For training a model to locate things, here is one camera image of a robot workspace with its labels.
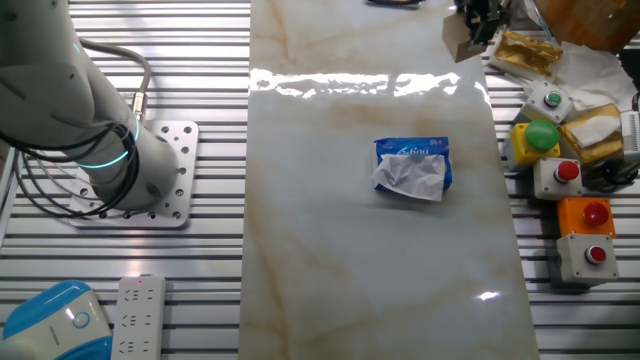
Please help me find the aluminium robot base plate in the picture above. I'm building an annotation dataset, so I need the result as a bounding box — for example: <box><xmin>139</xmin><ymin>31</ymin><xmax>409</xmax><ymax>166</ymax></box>
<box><xmin>67</xmin><ymin>119</ymin><xmax>200</xmax><ymax>230</ymax></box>

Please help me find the brown cardboard box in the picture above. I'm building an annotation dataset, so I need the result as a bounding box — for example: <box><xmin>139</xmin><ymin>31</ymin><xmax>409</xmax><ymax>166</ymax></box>
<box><xmin>532</xmin><ymin>0</ymin><xmax>640</xmax><ymax>54</ymax></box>

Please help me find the white power strip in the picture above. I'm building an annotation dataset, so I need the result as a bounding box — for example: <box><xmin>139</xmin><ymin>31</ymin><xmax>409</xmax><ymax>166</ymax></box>
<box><xmin>110</xmin><ymin>274</ymin><xmax>167</xmax><ymax>360</ymax></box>

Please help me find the grey ribbed handheld device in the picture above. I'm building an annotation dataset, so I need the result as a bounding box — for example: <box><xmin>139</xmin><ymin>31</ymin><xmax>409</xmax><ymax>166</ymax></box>
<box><xmin>620</xmin><ymin>110</ymin><xmax>640</xmax><ymax>154</ymax></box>

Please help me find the blue tissue pack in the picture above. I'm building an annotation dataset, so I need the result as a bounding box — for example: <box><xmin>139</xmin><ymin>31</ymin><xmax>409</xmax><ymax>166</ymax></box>
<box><xmin>370</xmin><ymin>135</ymin><xmax>454</xmax><ymax>203</ymax></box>

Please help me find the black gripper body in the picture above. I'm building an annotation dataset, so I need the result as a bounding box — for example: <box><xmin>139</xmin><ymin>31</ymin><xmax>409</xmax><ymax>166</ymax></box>
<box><xmin>453</xmin><ymin>0</ymin><xmax>512</xmax><ymax>22</ymax></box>

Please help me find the yellow box green button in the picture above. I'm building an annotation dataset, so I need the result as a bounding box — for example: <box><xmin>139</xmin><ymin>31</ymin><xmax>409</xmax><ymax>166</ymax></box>
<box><xmin>509</xmin><ymin>119</ymin><xmax>562</xmax><ymax>167</ymax></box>

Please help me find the black handheld device cable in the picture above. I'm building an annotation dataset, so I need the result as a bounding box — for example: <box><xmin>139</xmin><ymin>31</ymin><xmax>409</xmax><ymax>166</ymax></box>
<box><xmin>583</xmin><ymin>158</ymin><xmax>640</xmax><ymax>194</ymax></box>

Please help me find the grey box red button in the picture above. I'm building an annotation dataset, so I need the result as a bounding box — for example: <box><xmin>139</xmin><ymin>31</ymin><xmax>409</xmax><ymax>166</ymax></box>
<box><xmin>533</xmin><ymin>157</ymin><xmax>584</xmax><ymax>202</ymax></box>
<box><xmin>555</xmin><ymin>232</ymin><xmax>620</xmax><ymax>287</ymax></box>

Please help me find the gold foil package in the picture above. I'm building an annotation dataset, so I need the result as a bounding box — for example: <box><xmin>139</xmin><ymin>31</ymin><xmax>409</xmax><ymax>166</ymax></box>
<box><xmin>488</xmin><ymin>28</ymin><xmax>565</xmax><ymax>81</ymax></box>

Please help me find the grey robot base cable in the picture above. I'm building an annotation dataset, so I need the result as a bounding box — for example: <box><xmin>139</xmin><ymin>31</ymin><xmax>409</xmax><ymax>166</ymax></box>
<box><xmin>79</xmin><ymin>38</ymin><xmax>153</xmax><ymax>124</ymax></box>

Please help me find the grey box green button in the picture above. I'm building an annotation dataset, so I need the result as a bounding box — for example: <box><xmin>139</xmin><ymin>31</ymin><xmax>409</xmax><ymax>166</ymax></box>
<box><xmin>519</xmin><ymin>80</ymin><xmax>575</xmax><ymax>125</ymax></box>

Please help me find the orange box red button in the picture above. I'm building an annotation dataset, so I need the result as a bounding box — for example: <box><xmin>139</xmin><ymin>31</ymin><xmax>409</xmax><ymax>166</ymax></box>
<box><xmin>557</xmin><ymin>196</ymin><xmax>617</xmax><ymax>239</ymax></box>

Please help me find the black base cable bundle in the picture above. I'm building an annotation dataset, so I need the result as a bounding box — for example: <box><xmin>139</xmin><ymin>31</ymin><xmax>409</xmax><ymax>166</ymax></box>
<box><xmin>0</xmin><ymin>122</ymin><xmax>141</xmax><ymax>219</ymax></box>

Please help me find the light wooden block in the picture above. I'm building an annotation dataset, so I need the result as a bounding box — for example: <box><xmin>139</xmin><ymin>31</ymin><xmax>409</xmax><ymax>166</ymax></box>
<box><xmin>441</xmin><ymin>10</ymin><xmax>489</xmax><ymax>64</ymax></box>

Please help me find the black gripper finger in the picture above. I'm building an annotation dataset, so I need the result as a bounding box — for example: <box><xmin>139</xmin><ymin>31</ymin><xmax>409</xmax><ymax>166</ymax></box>
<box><xmin>480</xmin><ymin>17</ymin><xmax>502</xmax><ymax>47</ymax></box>
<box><xmin>464</xmin><ymin>14</ymin><xmax>484</xmax><ymax>42</ymax></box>

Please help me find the blue and white device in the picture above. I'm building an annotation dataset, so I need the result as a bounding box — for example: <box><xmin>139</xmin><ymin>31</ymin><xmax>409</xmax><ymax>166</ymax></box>
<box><xmin>0</xmin><ymin>279</ymin><xmax>114</xmax><ymax>360</ymax></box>

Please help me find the crumpled white paper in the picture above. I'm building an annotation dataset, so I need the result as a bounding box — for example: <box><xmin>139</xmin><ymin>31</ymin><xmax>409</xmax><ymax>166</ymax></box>
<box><xmin>522</xmin><ymin>41</ymin><xmax>639</xmax><ymax>113</ymax></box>

